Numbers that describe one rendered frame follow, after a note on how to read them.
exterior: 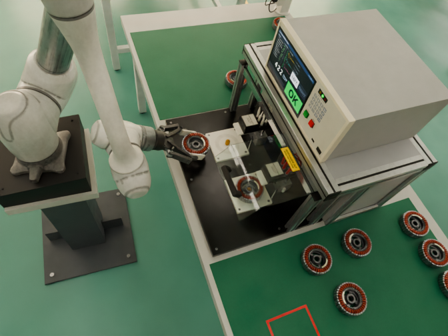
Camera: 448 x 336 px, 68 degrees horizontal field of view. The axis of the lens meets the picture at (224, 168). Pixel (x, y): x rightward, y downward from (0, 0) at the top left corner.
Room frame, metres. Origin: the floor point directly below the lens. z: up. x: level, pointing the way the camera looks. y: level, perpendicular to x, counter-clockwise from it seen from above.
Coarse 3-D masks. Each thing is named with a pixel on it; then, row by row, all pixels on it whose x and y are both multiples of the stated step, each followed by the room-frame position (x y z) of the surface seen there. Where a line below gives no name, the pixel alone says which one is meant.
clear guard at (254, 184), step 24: (240, 144) 0.67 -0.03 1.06; (264, 144) 0.69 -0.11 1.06; (288, 144) 0.72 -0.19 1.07; (240, 168) 0.58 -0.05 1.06; (264, 168) 0.60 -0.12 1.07; (288, 168) 0.62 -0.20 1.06; (264, 192) 0.51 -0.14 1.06; (288, 192) 0.54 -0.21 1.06; (312, 192) 0.56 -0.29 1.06; (240, 216) 0.44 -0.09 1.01
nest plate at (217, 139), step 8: (232, 128) 0.95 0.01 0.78; (208, 136) 0.87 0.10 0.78; (216, 136) 0.89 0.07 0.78; (224, 136) 0.90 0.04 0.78; (232, 136) 0.91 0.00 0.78; (240, 136) 0.92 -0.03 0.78; (216, 144) 0.84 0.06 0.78; (224, 144) 0.86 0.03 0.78; (232, 144) 0.87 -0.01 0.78; (216, 152) 0.80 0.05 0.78
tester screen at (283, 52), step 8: (280, 32) 0.98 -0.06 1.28; (280, 40) 0.97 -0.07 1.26; (280, 48) 0.96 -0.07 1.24; (288, 48) 0.93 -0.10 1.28; (272, 56) 0.98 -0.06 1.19; (280, 56) 0.95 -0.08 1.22; (288, 56) 0.92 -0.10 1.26; (296, 56) 0.89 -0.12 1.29; (280, 64) 0.94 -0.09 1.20; (288, 64) 0.90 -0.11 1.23; (296, 64) 0.87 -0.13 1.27; (272, 72) 0.96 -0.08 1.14; (288, 72) 0.89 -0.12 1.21; (296, 72) 0.86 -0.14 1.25; (304, 72) 0.84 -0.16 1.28; (288, 80) 0.88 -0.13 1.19; (304, 80) 0.82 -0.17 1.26; (312, 80) 0.80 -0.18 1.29; (304, 88) 0.81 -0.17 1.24; (296, 112) 0.80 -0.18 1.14
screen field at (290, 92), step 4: (288, 84) 0.87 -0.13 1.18; (288, 88) 0.87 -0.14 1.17; (292, 88) 0.85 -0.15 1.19; (288, 92) 0.86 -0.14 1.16; (292, 92) 0.85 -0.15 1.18; (288, 96) 0.85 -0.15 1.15; (292, 96) 0.84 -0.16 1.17; (296, 96) 0.82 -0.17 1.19; (292, 100) 0.83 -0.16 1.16; (296, 100) 0.82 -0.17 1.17; (300, 100) 0.80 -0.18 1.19; (292, 104) 0.83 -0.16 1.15; (296, 104) 0.81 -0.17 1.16; (300, 104) 0.80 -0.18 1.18; (296, 108) 0.80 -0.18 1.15; (300, 108) 0.79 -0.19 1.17
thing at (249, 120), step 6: (252, 114) 0.94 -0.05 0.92; (240, 120) 0.90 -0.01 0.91; (246, 120) 0.90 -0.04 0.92; (252, 120) 0.91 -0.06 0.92; (234, 126) 0.89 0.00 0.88; (240, 126) 0.89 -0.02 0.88; (246, 126) 0.87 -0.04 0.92; (252, 126) 0.88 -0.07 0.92; (258, 126) 0.89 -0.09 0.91; (264, 126) 0.91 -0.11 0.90; (270, 126) 0.92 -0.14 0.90; (240, 132) 0.86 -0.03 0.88; (246, 132) 0.86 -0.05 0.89; (252, 132) 0.88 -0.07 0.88
